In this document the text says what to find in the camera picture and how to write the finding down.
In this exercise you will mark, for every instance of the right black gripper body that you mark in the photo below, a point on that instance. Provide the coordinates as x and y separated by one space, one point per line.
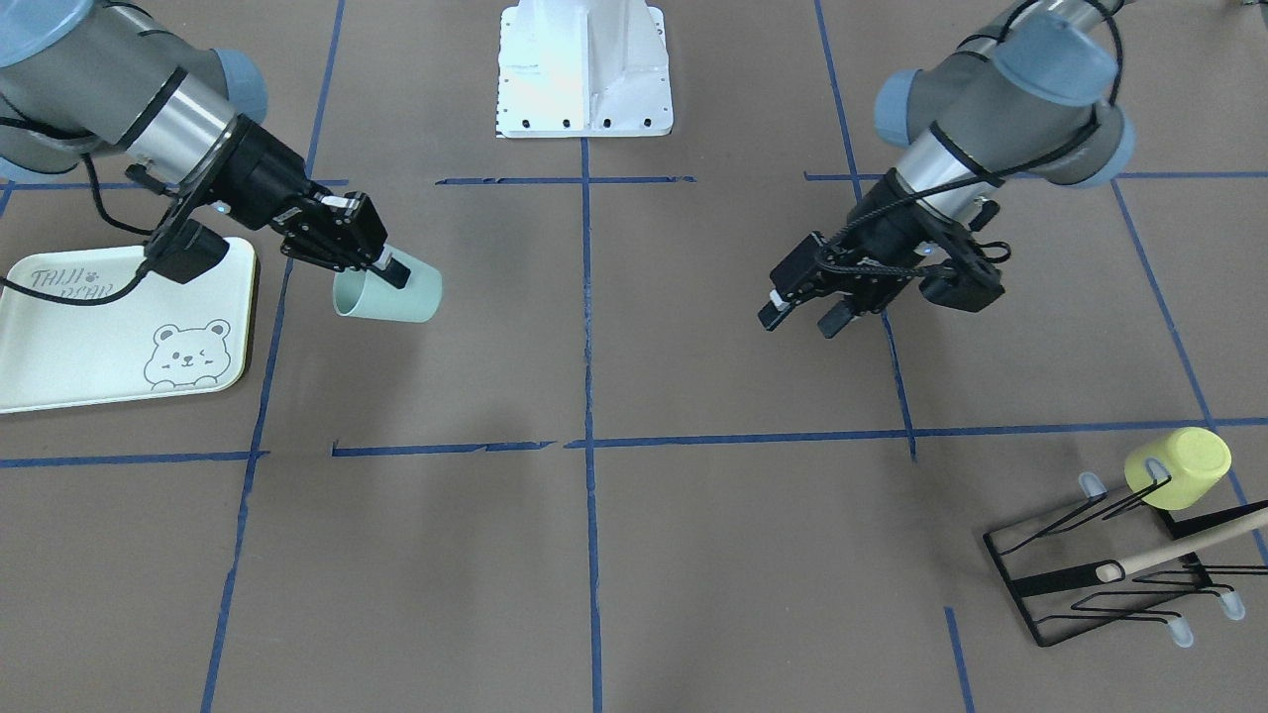
260 175

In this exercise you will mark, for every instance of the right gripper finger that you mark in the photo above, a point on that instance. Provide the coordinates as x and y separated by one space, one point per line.
391 270

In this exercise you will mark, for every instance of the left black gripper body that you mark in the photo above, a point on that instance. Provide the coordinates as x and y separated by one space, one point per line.
892 241

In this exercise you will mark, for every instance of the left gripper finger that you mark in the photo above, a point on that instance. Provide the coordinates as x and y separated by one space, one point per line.
773 313
836 319

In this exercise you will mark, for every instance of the light green cup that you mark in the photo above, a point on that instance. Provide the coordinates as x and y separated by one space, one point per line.
363 295

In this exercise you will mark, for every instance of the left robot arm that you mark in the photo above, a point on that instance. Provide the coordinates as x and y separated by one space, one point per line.
1035 91

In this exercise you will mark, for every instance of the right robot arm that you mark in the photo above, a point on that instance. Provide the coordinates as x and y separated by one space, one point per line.
82 78

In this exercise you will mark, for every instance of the cream bear serving tray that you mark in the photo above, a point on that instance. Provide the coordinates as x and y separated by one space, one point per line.
104 344

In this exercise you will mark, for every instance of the yellow cup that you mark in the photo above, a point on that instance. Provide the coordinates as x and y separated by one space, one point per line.
1176 470

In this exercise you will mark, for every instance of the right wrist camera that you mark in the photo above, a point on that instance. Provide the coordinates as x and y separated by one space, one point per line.
182 255

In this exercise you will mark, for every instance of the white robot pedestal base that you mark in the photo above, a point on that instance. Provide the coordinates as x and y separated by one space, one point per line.
583 69

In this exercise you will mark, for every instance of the black wire cup rack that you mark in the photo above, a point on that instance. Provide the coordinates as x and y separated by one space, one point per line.
1112 558

